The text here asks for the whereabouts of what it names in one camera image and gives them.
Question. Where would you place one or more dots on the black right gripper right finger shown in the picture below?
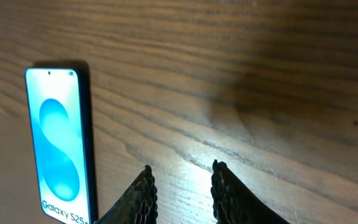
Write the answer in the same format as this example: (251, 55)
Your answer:
(234, 203)

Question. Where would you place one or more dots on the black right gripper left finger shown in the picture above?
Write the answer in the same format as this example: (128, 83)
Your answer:
(137, 205)

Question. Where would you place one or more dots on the blue Galaxy smartphone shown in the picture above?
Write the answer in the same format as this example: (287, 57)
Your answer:
(59, 105)

